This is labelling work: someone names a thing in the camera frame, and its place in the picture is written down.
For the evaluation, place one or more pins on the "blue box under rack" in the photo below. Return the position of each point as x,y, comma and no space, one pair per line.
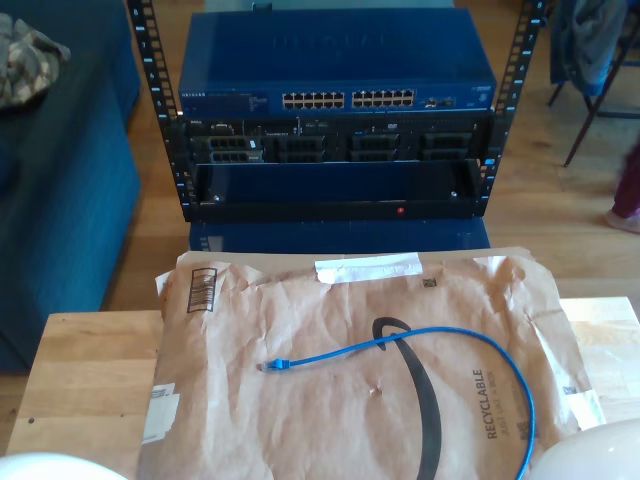
325,235

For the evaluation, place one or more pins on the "black rack tray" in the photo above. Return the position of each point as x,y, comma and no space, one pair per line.
325,210

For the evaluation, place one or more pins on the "black rack server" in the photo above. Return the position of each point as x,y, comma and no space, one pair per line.
340,132

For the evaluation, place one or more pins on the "brown paper mailer envelope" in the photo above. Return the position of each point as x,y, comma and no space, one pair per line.
300,425

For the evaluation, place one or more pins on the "blue sofa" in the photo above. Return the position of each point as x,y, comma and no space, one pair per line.
65,200

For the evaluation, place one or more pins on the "dark metal chair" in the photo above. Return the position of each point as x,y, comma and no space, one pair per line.
581,132

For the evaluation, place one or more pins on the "person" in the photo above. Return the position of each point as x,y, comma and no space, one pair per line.
629,195

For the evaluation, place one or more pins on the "blue grey jacket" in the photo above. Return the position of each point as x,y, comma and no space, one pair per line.
585,50

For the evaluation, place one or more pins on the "camouflage cloth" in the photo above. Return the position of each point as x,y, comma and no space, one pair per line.
25,65

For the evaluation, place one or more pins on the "blue network switch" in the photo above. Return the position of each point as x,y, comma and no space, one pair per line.
330,55

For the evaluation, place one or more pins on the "black rack frame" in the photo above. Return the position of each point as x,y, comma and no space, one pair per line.
152,60

